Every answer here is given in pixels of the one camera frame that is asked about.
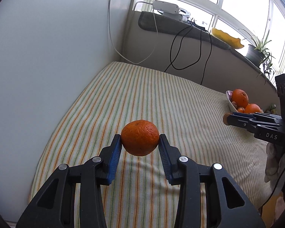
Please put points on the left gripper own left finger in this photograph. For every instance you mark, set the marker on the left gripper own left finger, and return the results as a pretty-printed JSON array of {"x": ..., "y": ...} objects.
[{"x": 53, "y": 205}]

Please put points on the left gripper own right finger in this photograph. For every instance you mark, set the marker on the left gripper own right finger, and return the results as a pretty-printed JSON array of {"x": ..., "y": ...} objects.
[{"x": 226, "y": 203}]

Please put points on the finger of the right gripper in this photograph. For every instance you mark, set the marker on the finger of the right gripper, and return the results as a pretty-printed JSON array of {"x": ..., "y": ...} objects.
[
  {"x": 239, "y": 123},
  {"x": 242, "y": 116}
]

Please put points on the brown longan fruit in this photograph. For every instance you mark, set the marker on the brown longan fruit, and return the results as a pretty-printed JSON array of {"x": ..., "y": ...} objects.
[
  {"x": 235, "y": 105},
  {"x": 225, "y": 118}
]

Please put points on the large orange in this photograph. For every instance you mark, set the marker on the large orange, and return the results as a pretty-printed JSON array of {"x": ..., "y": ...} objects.
[{"x": 252, "y": 108}]

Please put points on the small orange tomato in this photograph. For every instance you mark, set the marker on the small orange tomato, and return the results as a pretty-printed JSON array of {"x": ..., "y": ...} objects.
[{"x": 240, "y": 110}]

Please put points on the medium orange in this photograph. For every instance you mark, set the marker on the medium orange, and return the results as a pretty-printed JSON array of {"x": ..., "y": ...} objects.
[{"x": 240, "y": 97}]

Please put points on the floral white plate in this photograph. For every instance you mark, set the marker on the floral white plate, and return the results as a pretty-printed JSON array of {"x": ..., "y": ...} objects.
[{"x": 228, "y": 95}]

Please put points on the mandarin with stem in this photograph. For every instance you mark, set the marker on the mandarin with stem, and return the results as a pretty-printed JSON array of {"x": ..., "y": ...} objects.
[{"x": 140, "y": 137}]

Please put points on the white gloved right hand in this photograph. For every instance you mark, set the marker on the white gloved right hand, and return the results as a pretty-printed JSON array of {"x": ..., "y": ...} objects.
[{"x": 275, "y": 162}]

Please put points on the striped table cloth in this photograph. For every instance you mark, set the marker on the striped table cloth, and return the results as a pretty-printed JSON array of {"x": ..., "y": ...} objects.
[{"x": 190, "y": 115}]

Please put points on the potted spider plant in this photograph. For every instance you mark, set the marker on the potted spider plant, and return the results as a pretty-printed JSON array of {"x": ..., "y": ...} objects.
[{"x": 259, "y": 54}]

